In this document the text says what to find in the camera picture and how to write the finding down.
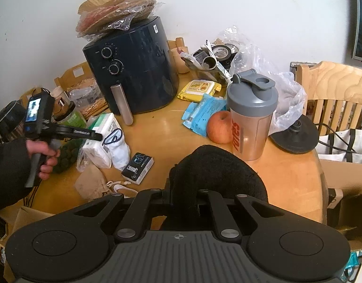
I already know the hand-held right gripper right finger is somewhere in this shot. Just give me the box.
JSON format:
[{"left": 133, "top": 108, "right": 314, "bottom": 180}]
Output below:
[{"left": 196, "top": 189, "right": 290, "bottom": 240}]

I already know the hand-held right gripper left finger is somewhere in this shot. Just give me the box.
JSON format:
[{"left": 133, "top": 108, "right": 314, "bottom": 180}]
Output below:
[{"left": 70, "top": 178, "right": 173, "bottom": 241}]

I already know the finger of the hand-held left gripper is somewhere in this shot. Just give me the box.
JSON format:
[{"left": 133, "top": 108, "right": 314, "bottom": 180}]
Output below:
[{"left": 56, "top": 124, "right": 103, "bottom": 141}]

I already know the white tissue pack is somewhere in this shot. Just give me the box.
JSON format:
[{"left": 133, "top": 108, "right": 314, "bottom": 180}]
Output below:
[{"left": 81, "top": 112, "right": 124, "bottom": 168}]

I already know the black knit hat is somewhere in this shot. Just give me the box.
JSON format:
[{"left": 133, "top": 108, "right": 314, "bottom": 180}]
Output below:
[{"left": 160, "top": 145, "right": 268, "bottom": 230}]

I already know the white cloth with navy loop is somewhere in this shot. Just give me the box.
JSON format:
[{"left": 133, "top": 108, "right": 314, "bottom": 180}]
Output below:
[{"left": 102, "top": 128, "right": 131, "bottom": 170}]

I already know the small black pack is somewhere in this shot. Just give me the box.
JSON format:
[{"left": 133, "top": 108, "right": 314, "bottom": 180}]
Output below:
[{"left": 121, "top": 152, "right": 154, "bottom": 185}]

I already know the burlap drawstring bag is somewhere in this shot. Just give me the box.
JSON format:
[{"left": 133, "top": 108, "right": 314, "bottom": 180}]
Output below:
[{"left": 74, "top": 163, "right": 139, "bottom": 201}]

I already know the person's left forearm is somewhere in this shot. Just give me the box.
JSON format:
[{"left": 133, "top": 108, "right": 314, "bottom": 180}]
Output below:
[{"left": 0, "top": 138, "right": 33, "bottom": 213}]

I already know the person's left hand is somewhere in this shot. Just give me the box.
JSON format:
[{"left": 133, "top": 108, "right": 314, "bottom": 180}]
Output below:
[{"left": 26, "top": 139, "right": 61, "bottom": 181}]

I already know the brown jar beige lid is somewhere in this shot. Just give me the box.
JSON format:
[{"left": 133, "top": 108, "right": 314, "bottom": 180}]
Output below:
[{"left": 51, "top": 85, "right": 75, "bottom": 114}]

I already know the wooden chair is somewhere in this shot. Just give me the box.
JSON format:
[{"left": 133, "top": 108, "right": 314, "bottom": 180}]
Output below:
[
  {"left": 20, "top": 62, "right": 91, "bottom": 107},
  {"left": 296, "top": 61, "right": 362, "bottom": 133}
]

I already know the apple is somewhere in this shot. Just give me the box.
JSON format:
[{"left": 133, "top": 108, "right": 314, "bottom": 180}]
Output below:
[{"left": 206, "top": 110, "right": 233, "bottom": 144}]

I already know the dark blue air fryer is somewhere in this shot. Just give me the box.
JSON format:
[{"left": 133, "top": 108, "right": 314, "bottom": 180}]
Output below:
[{"left": 82, "top": 16, "right": 179, "bottom": 126}]

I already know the clear shaker bottle grey lid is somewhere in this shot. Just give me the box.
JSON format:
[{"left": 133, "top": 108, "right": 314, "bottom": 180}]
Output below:
[{"left": 226, "top": 69, "right": 279, "bottom": 162}]

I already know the blue wipes packet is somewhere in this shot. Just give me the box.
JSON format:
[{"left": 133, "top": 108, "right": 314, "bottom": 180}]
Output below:
[{"left": 181, "top": 93, "right": 229, "bottom": 137}]

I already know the black kettle base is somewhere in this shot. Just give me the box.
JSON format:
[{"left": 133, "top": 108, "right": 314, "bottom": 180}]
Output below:
[{"left": 271, "top": 115, "right": 320, "bottom": 154}]

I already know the yellow wet wipes pack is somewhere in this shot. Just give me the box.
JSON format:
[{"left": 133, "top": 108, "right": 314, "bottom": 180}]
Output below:
[{"left": 177, "top": 79, "right": 222, "bottom": 103}]

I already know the pale wooden container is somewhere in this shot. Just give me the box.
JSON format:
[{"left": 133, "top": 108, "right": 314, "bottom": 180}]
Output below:
[{"left": 168, "top": 37, "right": 190, "bottom": 74}]

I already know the container of tools and tape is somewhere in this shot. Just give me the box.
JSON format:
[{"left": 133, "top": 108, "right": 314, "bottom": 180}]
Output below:
[{"left": 181, "top": 38, "right": 237, "bottom": 83}]

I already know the bagged stack of paper liners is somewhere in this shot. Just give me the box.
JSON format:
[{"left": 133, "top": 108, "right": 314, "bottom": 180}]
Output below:
[{"left": 76, "top": 0, "right": 165, "bottom": 40}]

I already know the clear plastic bag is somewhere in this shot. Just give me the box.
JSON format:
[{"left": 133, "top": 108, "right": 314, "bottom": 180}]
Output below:
[{"left": 216, "top": 25, "right": 308, "bottom": 136}]

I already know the plain cardboard box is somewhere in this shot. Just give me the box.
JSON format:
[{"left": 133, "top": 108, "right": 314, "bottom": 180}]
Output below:
[{"left": 319, "top": 159, "right": 362, "bottom": 251}]

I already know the metal tube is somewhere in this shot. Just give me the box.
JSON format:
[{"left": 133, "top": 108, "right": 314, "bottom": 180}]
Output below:
[{"left": 203, "top": 54, "right": 220, "bottom": 71}]

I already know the black tape roll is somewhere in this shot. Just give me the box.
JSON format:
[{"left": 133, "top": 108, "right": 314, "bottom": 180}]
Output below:
[{"left": 212, "top": 44, "right": 236, "bottom": 68}]

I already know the black power cord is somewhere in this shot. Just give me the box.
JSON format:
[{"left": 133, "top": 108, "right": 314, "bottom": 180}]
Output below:
[{"left": 312, "top": 122, "right": 362, "bottom": 154}]

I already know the white bag with black straps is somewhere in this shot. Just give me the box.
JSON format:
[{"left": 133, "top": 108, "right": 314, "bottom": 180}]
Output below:
[{"left": 318, "top": 127, "right": 362, "bottom": 164}]

